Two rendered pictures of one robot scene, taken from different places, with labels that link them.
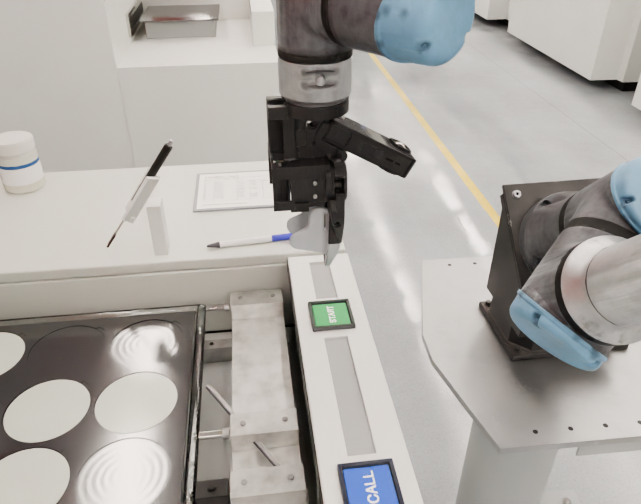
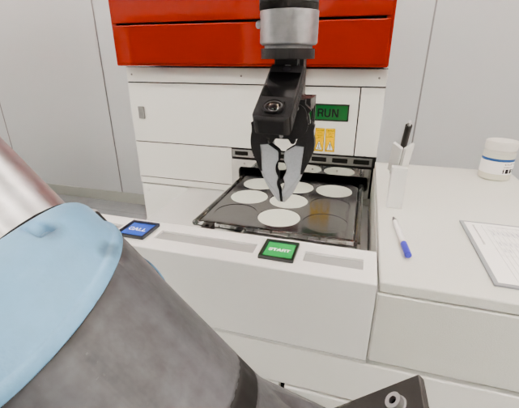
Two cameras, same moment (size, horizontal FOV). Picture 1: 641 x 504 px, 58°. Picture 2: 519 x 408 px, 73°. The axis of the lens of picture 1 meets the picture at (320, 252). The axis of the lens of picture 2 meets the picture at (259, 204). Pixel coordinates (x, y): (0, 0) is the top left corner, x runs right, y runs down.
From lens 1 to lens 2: 0.92 m
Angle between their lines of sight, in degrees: 96
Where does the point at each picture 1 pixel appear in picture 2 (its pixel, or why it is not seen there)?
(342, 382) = (213, 243)
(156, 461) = (236, 218)
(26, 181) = (482, 168)
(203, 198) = (488, 226)
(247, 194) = (507, 248)
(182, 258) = (380, 210)
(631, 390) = not seen: outside the picture
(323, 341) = (254, 243)
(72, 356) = (323, 206)
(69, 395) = (294, 204)
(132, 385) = (291, 217)
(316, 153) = not seen: hidden behind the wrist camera
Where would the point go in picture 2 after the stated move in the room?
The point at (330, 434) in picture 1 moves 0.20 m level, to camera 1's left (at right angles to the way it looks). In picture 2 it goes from (180, 228) to (231, 193)
